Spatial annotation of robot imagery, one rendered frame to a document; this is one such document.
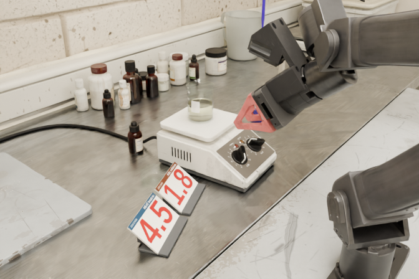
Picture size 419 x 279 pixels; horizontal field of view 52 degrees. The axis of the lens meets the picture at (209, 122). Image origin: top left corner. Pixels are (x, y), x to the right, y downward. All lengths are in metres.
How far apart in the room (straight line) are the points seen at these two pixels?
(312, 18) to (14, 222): 0.55
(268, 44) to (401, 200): 0.28
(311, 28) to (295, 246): 0.32
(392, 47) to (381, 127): 0.62
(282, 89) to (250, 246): 0.24
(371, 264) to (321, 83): 0.24
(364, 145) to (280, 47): 0.42
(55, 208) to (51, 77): 0.45
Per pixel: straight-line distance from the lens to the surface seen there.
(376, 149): 0.97
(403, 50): 0.46
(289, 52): 0.62
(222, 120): 0.83
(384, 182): 0.50
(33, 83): 1.11
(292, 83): 0.61
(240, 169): 0.77
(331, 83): 0.60
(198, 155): 0.78
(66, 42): 1.19
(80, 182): 0.84
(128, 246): 0.67
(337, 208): 0.55
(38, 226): 0.73
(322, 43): 0.55
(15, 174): 0.88
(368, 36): 0.50
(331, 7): 0.63
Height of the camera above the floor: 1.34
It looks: 25 degrees down
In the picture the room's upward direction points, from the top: straight up
